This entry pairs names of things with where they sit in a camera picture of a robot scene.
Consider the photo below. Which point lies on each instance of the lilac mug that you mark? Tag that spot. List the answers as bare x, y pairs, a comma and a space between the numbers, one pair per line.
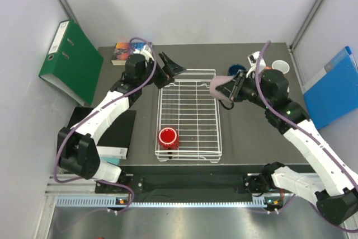
213, 85

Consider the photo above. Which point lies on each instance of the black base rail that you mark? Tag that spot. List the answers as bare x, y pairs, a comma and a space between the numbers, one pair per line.
194, 183

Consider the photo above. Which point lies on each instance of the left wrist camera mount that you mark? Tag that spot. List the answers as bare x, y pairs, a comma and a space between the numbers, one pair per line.
143, 49

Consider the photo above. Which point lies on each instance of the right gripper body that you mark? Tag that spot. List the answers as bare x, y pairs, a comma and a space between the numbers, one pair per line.
249, 90

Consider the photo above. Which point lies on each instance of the blue folder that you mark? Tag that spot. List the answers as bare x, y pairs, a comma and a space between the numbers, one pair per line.
332, 92

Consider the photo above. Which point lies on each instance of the dark blue mug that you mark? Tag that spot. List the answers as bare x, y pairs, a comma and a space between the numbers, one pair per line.
234, 69

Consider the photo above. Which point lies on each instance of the black box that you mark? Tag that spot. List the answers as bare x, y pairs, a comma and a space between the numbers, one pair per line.
113, 143

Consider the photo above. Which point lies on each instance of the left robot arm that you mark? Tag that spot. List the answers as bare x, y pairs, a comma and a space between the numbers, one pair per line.
121, 96

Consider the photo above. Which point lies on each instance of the white wire dish rack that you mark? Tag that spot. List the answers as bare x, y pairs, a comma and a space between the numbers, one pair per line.
187, 106

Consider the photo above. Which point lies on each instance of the pink floral mug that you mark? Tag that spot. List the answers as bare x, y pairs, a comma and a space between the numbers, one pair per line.
280, 65

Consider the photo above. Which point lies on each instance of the teal notebook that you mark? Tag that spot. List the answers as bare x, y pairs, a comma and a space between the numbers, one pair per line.
113, 161

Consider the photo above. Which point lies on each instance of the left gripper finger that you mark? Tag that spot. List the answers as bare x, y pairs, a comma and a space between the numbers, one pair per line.
167, 62
172, 70

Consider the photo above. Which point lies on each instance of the red mug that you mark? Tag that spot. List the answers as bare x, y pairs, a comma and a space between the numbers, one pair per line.
168, 139

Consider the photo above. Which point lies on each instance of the paperback book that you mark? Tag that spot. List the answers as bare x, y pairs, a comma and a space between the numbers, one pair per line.
121, 53

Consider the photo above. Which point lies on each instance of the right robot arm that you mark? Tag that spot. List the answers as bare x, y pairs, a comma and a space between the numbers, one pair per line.
334, 193

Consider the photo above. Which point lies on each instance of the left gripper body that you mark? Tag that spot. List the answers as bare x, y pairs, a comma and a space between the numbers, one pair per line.
161, 77

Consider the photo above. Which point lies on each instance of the green lever arch binder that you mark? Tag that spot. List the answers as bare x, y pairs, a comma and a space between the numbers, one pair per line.
72, 64

